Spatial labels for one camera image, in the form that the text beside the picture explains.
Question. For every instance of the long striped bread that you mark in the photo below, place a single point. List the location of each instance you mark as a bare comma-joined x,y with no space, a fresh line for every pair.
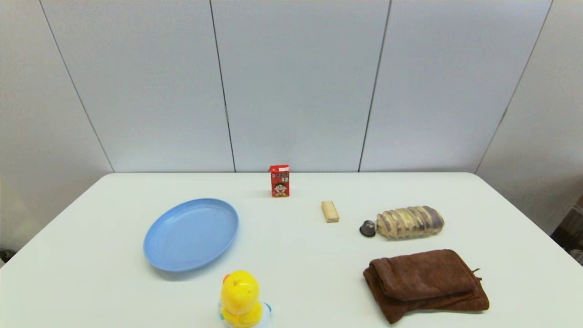
410,222

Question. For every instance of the red milk carton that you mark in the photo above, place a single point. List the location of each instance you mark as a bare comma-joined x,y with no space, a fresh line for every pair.
279,182

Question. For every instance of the small wooden block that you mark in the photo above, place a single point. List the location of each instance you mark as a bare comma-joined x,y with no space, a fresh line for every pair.
330,212

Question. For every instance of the dark coffee capsule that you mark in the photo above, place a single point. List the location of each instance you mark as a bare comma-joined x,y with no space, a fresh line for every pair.
367,228

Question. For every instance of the blue round plate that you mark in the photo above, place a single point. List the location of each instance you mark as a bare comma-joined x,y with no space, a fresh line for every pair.
191,234

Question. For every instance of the yellow duck toy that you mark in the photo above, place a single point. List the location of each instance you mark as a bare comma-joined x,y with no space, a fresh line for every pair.
240,296

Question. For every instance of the folded brown towel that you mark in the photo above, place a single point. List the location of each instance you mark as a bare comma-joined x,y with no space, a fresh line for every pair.
423,282

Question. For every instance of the dark floor object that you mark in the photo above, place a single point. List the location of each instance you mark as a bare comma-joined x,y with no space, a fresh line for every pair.
5,255

